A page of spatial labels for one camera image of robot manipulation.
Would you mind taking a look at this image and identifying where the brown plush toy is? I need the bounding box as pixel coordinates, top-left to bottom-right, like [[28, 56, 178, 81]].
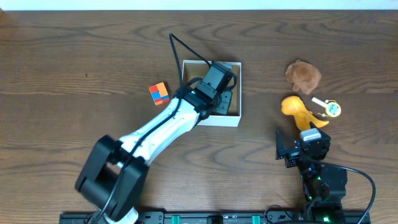
[[285, 60, 322, 95]]

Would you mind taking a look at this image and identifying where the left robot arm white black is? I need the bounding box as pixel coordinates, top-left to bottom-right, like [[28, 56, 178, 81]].
[[75, 62, 241, 223]]

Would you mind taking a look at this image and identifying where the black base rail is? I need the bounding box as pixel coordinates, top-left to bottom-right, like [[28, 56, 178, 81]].
[[58, 208, 363, 224]]

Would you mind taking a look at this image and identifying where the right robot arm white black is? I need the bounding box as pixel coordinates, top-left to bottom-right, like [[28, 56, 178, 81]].
[[275, 128, 348, 223]]

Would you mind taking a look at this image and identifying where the multicoloured puzzle cube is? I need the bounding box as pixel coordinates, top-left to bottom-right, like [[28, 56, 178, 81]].
[[149, 82, 170, 105]]

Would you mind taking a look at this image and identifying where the yellow round toy with handle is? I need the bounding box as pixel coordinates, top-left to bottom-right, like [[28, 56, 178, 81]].
[[311, 96, 341, 118]]

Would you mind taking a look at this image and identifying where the orange toy dinosaur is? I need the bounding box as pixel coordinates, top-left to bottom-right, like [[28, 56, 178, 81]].
[[281, 96, 329, 131]]

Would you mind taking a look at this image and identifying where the white cardboard box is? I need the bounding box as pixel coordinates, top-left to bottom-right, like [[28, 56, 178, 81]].
[[182, 60, 242, 127]]

